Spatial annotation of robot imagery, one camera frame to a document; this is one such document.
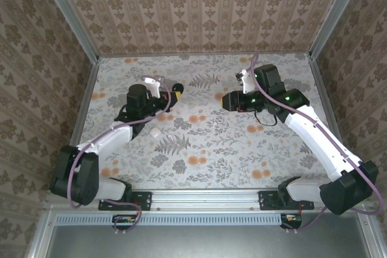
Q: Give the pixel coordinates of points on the white earbud charging case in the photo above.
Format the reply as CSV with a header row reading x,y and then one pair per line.
x,y
155,132

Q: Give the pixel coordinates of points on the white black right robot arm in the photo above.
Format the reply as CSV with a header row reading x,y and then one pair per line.
x,y
317,149

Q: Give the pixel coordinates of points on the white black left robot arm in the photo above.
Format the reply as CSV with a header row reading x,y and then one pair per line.
x,y
115,138

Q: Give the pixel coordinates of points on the floral print tablecloth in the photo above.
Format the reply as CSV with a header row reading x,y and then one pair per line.
x,y
211,161

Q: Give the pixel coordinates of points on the black controller board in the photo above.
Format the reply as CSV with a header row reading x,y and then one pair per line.
x,y
291,219
124,220

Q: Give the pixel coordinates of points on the steel sheet panel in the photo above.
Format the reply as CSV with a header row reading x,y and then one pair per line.
x,y
211,243

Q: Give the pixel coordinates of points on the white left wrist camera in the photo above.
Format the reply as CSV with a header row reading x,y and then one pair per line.
x,y
152,84

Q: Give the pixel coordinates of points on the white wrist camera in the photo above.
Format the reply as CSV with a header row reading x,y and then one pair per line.
x,y
248,81
152,84

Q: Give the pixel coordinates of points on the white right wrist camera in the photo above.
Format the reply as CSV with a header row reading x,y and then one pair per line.
x,y
248,81

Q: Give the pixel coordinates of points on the aluminium frame rail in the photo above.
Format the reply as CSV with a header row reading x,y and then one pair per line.
x,y
81,113
328,104
205,55

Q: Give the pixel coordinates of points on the aluminium frame post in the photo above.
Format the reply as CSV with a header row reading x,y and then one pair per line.
x,y
338,13
68,16

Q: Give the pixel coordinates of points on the wide aluminium base rail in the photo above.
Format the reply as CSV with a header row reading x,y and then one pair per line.
x,y
205,200

